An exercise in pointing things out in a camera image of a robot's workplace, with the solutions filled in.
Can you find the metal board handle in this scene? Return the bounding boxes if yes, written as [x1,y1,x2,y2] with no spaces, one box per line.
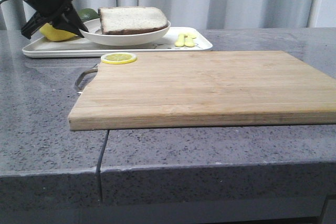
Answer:
[74,64,99,95]

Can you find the wooden cutting board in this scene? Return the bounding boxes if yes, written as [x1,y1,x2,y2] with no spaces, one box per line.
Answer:
[68,51,335,131]

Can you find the white round plate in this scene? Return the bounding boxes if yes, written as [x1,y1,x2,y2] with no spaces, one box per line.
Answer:
[79,18,171,46]

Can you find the bread slice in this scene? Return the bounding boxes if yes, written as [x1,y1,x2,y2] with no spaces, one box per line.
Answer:
[98,6,168,35]

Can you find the green lime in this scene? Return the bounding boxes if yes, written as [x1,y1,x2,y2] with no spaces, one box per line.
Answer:
[78,8,99,22]

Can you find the lemon slice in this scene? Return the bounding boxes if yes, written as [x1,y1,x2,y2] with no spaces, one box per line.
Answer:
[101,52,137,65]

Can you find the yellow plastic knife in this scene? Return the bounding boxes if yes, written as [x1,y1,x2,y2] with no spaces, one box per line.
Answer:
[184,33,197,47]

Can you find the front yellow lemon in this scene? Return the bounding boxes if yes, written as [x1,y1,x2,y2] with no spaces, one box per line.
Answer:
[39,23,76,42]

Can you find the white bear tray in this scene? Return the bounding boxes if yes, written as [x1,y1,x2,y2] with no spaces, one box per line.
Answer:
[22,27,213,58]

